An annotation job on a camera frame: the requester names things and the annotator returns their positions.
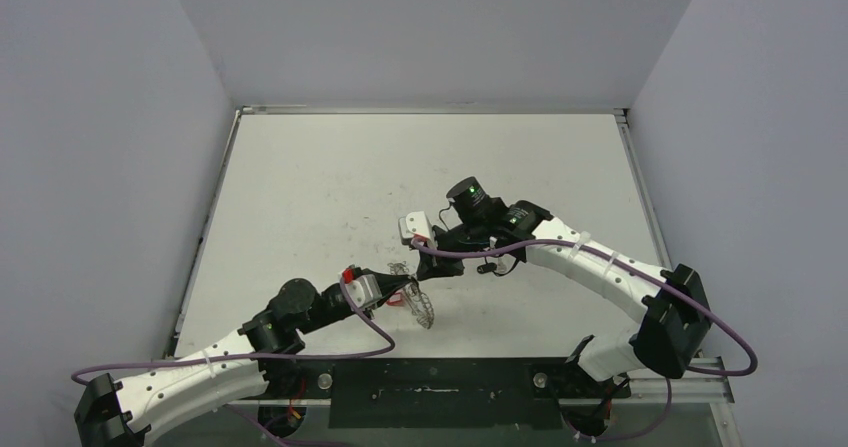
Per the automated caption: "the metal key organizer disc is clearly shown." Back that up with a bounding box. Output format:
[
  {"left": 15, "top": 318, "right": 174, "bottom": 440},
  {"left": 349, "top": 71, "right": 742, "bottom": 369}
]
[{"left": 397, "top": 280, "right": 435, "bottom": 330}]

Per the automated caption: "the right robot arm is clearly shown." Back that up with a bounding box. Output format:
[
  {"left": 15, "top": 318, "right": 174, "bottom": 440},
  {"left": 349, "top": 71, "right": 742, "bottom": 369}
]
[{"left": 398, "top": 177, "right": 712, "bottom": 396}]

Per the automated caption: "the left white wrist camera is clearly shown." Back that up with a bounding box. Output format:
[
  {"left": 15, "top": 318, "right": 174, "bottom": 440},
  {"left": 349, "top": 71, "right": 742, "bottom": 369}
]
[{"left": 340, "top": 267, "right": 383, "bottom": 310}]

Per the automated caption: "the red tagged key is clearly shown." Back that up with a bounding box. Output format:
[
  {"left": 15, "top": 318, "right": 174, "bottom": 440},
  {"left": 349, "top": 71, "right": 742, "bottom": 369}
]
[{"left": 386, "top": 291, "right": 406, "bottom": 307}]

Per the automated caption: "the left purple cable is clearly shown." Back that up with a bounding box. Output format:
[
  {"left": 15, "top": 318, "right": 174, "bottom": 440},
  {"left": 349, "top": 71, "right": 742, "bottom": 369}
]
[{"left": 70, "top": 278, "right": 397, "bottom": 447}]

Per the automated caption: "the aluminium frame rail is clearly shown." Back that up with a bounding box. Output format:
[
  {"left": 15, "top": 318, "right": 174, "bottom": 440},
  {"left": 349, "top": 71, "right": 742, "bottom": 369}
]
[{"left": 213, "top": 358, "right": 732, "bottom": 406}]

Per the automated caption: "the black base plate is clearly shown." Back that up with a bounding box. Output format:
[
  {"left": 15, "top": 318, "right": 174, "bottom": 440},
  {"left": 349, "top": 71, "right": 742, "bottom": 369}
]
[{"left": 257, "top": 357, "right": 631, "bottom": 436}]

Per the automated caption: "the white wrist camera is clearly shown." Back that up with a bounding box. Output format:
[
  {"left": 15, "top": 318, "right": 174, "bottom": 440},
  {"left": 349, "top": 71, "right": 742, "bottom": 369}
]
[
  {"left": 340, "top": 267, "right": 383, "bottom": 310},
  {"left": 398, "top": 211, "right": 436, "bottom": 248}
]

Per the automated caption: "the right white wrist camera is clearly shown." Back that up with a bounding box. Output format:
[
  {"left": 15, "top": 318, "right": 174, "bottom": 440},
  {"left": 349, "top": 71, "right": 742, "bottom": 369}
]
[{"left": 398, "top": 211, "right": 436, "bottom": 248}]

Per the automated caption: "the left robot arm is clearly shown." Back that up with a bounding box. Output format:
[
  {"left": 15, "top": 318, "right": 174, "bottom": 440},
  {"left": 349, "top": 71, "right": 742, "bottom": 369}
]
[{"left": 74, "top": 267, "right": 417, "bottom": 446}]

